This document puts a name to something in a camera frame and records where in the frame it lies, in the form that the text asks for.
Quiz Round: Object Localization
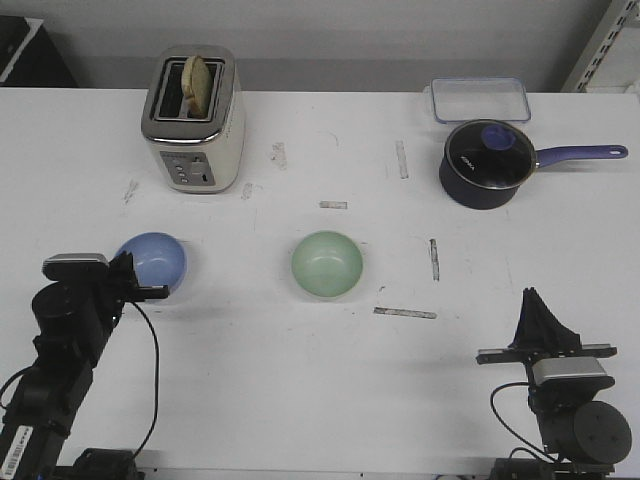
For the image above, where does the blue bowl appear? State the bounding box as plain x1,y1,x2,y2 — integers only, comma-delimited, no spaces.
114,232,187,302

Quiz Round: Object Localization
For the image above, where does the white slotted shelf upright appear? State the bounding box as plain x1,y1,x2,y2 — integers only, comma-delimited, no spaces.
561,0,639,93

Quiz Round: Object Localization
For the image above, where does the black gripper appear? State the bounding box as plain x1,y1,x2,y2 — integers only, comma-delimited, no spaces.
476,287,617,369
106,252,169,320

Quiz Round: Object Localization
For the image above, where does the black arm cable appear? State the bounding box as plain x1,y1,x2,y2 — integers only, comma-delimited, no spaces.
127,299,161,461
489,382,556,464

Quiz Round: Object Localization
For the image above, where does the black box at back left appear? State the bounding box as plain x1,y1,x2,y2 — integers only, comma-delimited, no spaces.
1,15,78,88

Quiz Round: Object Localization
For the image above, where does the cream two-slot toaster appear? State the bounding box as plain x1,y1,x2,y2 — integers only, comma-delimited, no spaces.
141,45,246,194

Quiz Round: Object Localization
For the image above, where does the green bowl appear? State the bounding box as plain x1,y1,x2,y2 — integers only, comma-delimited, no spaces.
291,230,364,299

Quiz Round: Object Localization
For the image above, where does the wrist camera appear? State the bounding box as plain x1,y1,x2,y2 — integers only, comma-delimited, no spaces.
532,357,615,393
42,253,109,282

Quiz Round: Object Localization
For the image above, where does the toast slice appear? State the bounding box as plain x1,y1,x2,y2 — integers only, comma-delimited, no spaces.
181,55,212,119

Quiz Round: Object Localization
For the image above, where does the glass pot lid blue knob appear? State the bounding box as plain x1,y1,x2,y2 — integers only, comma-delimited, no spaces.
444,119,536,190

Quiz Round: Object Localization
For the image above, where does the dark blue saucepan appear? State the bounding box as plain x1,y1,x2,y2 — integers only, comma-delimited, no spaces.
439,119,628,210

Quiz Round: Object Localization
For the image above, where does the clear plastic food container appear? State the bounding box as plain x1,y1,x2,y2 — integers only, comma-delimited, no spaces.
423,76,531,124

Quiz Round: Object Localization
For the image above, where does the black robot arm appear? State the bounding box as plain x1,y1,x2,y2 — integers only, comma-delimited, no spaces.
1,252,169,479
476,287,632,479

